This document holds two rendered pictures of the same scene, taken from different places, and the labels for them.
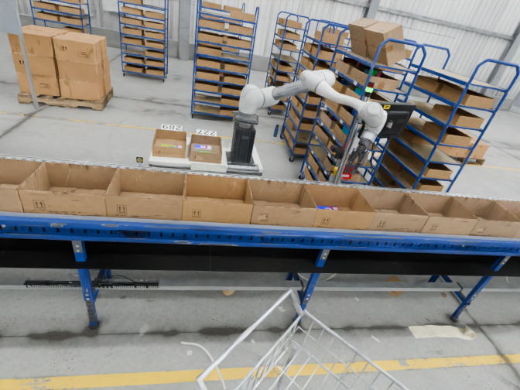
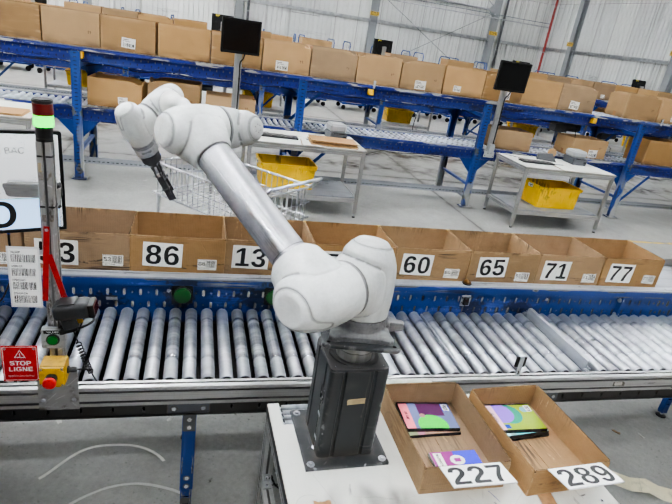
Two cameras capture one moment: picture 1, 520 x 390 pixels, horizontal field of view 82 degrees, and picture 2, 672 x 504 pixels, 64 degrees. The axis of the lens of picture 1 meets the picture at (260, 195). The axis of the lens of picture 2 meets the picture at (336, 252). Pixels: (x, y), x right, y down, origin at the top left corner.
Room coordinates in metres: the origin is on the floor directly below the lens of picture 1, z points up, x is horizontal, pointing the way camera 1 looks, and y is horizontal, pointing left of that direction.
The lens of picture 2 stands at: (3.93, 0.11, 1.94)
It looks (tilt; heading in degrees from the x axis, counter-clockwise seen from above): 22 degrees down; 178
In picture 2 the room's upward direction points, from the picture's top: 9 degrees clockwise
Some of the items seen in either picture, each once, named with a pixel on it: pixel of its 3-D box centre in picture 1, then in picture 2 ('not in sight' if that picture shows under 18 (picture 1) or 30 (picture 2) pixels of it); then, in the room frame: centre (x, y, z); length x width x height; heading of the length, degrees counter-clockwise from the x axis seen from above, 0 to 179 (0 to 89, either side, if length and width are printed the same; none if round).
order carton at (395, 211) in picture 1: (387, 211); (85, 237); (1.80, -0.89, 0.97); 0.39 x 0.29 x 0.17; 104
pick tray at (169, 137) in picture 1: (170, 143); (532, 434); (2.50, 0.90, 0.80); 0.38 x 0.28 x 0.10; 17
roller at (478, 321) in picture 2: not in sight; (496, 343); (1.79, 0.99, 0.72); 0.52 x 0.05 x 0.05; 14
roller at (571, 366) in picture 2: not in sight; (545, 343); (1.73, 1.24, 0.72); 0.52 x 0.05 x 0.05; 14
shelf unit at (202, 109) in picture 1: (222, 64); not in sight; (5.69, 1.14, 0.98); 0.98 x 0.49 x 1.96; 101
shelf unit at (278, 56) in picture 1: (283, 65); not in sight; (7.07, 0.08, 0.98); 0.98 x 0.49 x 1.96; 14
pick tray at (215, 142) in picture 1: (206, 148); (439, 431); (2.55, 0.58, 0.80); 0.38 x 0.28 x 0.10; 15
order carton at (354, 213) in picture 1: (335, 207); (179, 242); (1.71, -0.51, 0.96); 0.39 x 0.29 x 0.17; 104
